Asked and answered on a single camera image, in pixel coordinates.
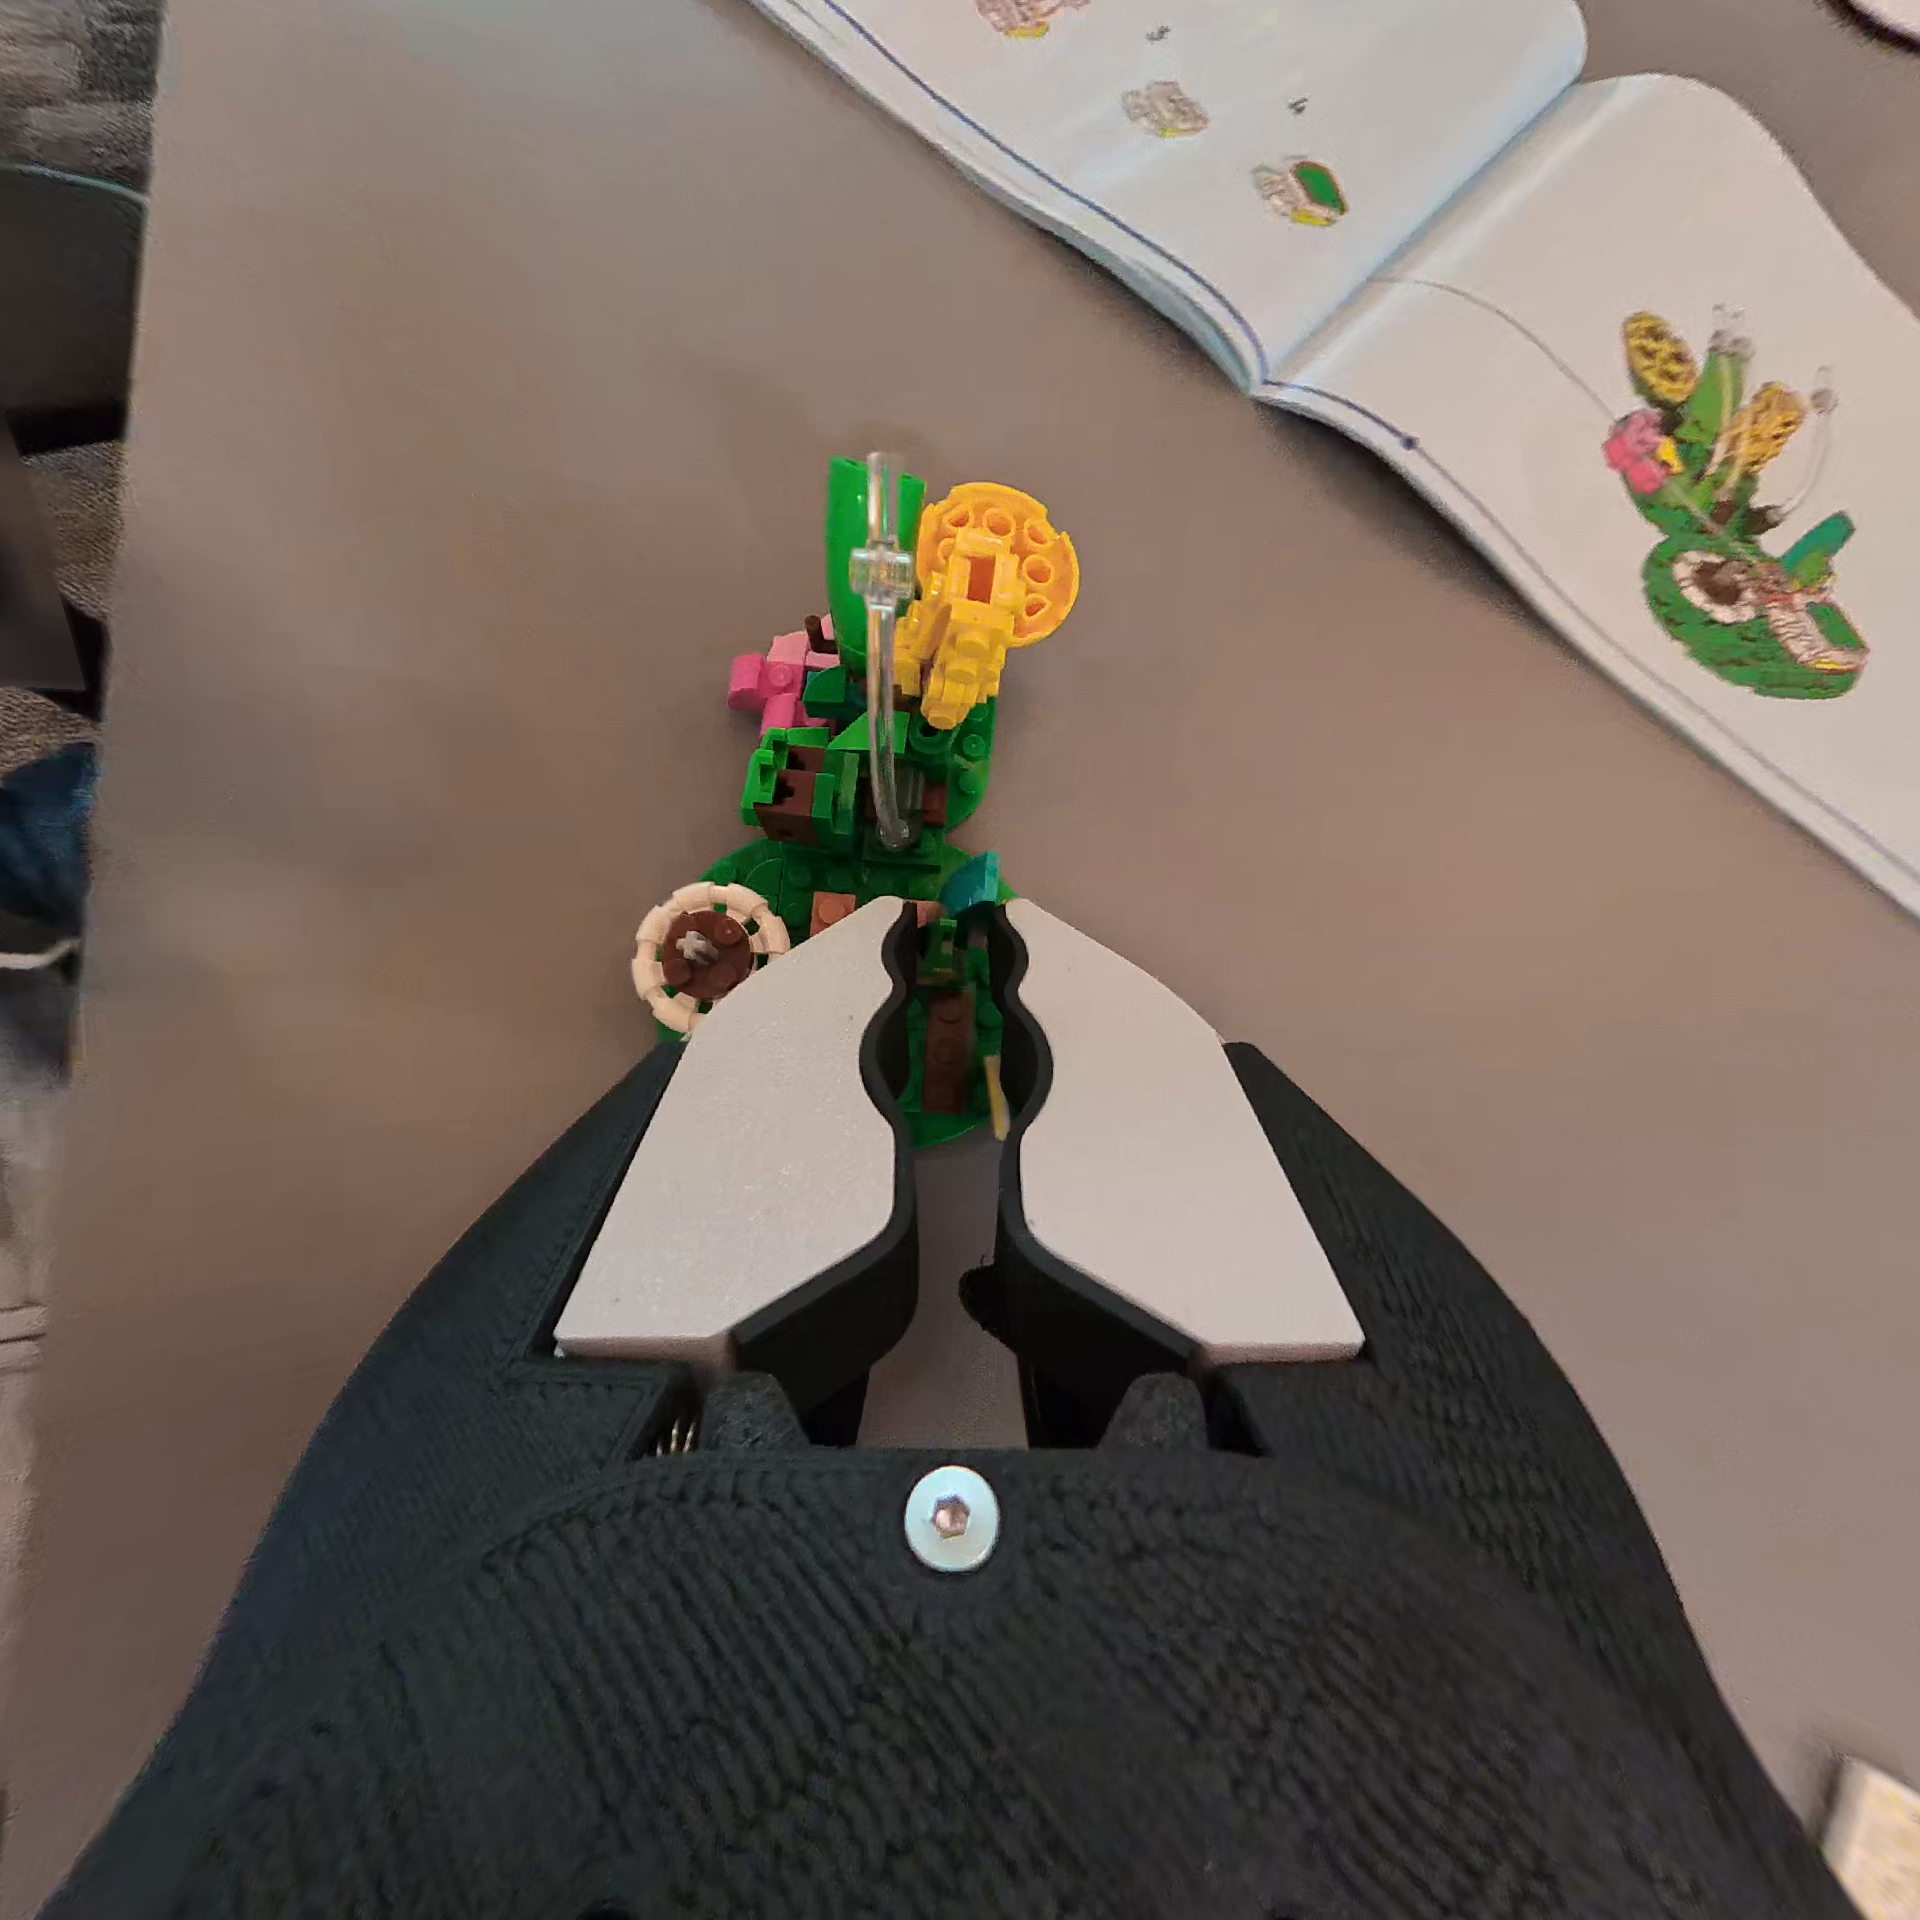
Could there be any green lego flower model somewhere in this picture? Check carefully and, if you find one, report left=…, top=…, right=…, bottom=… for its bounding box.
left=630, top=449, right=1080, bottom=1155

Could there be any blue cloth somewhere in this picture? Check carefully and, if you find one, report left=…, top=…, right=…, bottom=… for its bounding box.
left=0, top=742, right=97, bottom=963

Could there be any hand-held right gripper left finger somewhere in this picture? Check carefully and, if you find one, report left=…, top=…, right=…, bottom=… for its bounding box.
left=556, top=896, right=920, bottom=1449

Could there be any white instruction booklet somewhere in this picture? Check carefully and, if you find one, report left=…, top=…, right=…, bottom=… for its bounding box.
left=749, top=0, right=1920, bottom=922

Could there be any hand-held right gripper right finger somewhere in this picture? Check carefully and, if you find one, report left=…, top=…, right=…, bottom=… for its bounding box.
left=960, top=900, right=1367, bottom=1445

